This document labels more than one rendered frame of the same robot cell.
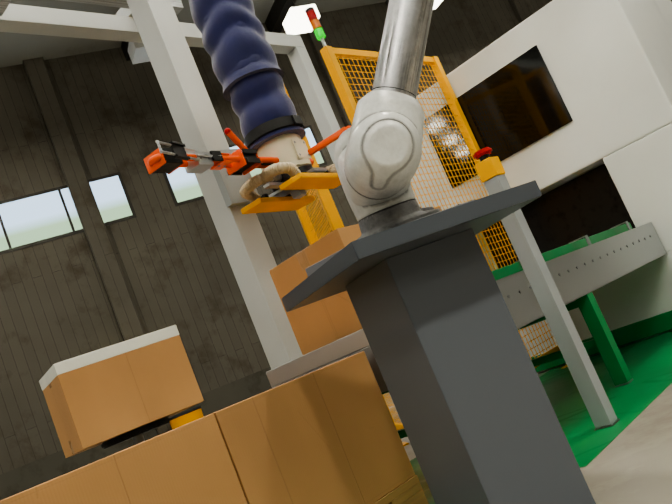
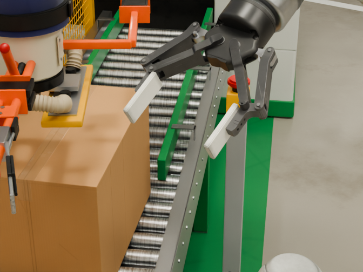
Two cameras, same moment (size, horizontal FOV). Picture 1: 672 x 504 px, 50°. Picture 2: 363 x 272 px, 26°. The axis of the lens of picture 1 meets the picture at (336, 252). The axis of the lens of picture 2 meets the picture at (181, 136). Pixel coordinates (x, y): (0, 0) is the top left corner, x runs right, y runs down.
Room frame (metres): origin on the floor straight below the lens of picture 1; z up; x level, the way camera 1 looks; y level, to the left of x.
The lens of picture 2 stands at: (0.79, 0.71, 2.04)
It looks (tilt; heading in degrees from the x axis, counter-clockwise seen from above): 29 degrees down; 327
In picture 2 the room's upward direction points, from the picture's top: straight up
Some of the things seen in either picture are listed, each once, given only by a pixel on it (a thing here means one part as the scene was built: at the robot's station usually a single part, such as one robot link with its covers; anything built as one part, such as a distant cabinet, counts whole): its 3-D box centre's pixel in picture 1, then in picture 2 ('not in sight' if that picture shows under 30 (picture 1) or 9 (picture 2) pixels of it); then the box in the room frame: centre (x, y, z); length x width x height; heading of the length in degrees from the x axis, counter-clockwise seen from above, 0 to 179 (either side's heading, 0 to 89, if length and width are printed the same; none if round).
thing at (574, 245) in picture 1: (580, 248); (199, 77); (3.40, -1.07, 0.60); 1.60 x 0.11 x 0.09; 139
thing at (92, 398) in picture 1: (121, 390); not in sight; (3.51, 1.23, 0.82); 0.60 x 0.40 x 0.40; 126
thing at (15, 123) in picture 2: (192, 151); (14, 160); (2.05, 0.28, 1.28); 0.31 x 0.03 x 0.05; 161
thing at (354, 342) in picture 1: (334, 351); not in sight; (2.42, 0.13, 0.58); 0.70 x 0.03 x 0.06; 49
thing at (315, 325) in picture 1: (377, 285); (64, 183); (2.70, -0.09, 0.75); 0.60 x 0.40 x 0.40; 136
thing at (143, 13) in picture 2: not in sight; (134, 9); (2.66, -0.34, 1.28); 0.09 x 0.08 x 0.05; 58
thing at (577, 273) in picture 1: (570, 276); (202, 136); (3.10, -0.88, 0.50); 2.31 x 0.05 x 0.19; 139
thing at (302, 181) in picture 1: (316, 177); (68, 88); (2.49, -0.04, 1.17); 0.34 x 0.10 x 0.05; 148
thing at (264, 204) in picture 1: (278, 200); not in sight; (2.59, 0.12, 1.17); 0.34 x 0.10 x 0.05; 148
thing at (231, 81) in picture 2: (483, 155); (238, 84); (2.53, -0.62, 1.02); 0.07 x 0.07 x 0.04
